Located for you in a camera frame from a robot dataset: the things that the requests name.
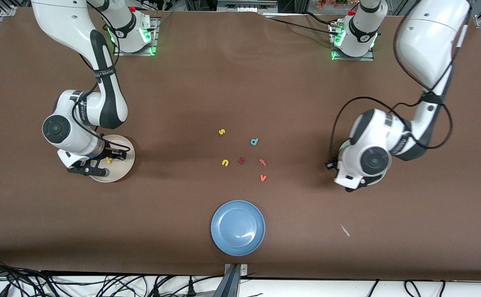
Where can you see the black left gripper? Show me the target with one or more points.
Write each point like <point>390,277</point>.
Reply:
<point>335,162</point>

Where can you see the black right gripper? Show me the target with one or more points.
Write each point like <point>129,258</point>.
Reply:
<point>111,153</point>

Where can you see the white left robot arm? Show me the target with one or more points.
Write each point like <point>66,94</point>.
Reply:
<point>430,37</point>

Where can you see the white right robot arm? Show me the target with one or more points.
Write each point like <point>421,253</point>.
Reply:
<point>67,20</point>

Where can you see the beige brown plate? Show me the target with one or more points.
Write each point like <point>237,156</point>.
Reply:
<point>122,169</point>

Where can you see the pale green plate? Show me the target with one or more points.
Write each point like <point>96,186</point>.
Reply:
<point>373,181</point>

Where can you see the small white tape scrap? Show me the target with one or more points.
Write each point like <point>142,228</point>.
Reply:
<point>344,230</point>

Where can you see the teal foam letter d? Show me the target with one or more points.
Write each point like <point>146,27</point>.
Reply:
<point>257,141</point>

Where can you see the dark red foam letter k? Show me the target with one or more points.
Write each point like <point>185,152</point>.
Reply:
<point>241,160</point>

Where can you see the blue plate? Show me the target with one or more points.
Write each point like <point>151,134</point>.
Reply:
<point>238,228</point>

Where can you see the brown table cover sheet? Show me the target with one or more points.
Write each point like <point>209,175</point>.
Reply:
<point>240,82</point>

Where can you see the orange decoration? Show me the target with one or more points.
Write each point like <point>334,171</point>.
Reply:
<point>333,3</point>

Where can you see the grey equipment box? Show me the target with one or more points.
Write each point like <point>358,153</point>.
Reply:
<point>246,5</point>

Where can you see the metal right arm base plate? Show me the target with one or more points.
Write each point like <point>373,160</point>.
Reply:
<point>118,53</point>

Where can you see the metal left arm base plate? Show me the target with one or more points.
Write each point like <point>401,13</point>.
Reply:
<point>368,58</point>

